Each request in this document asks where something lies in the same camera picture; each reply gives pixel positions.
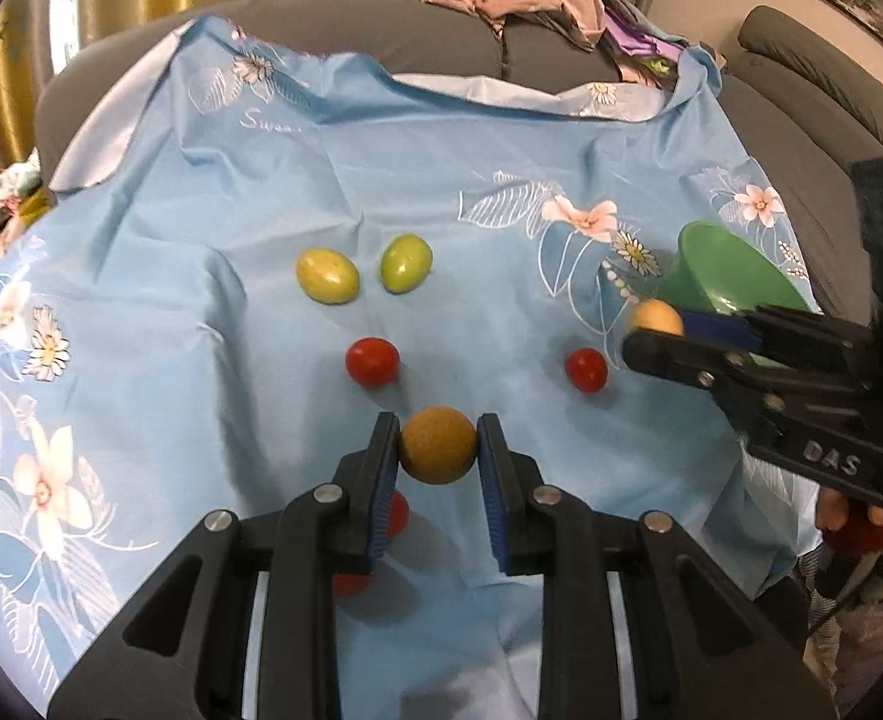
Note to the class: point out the grey sofa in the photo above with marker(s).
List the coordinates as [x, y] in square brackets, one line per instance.
[486, 45]

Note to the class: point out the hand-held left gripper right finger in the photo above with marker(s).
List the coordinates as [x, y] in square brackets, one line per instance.
[489, 480]

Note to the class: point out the person's right hand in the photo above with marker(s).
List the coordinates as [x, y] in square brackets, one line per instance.
[861, 532]

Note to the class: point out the blue floral cloth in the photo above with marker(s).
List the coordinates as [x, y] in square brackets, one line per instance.
[449, 187]

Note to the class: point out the green bowl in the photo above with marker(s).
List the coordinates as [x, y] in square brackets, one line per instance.
[734, 270]

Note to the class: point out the small brown round fruit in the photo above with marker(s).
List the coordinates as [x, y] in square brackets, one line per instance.
[438, 454]
[655, 317]

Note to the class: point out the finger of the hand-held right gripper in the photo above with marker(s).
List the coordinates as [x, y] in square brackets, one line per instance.
[666, 356]
[719, 328]

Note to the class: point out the purple cloth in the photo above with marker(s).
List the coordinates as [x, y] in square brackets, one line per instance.
[636, 34]

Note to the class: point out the yellow oval fruit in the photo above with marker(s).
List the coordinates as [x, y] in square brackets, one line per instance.
[326, 277]

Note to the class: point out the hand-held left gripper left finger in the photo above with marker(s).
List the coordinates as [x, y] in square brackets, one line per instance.
[386, 480]

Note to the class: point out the pile of mixed clothes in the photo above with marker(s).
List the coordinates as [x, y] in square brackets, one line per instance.
[6, 195]

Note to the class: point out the green oval fruit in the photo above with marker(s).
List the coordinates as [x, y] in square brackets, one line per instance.
[407, 262]

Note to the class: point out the red tomato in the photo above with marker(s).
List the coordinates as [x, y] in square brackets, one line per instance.
[398, 514]
[587, 369]
[372, 361]
[351, 583]

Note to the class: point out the lime green cloth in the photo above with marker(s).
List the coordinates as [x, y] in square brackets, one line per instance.
[657, 65]

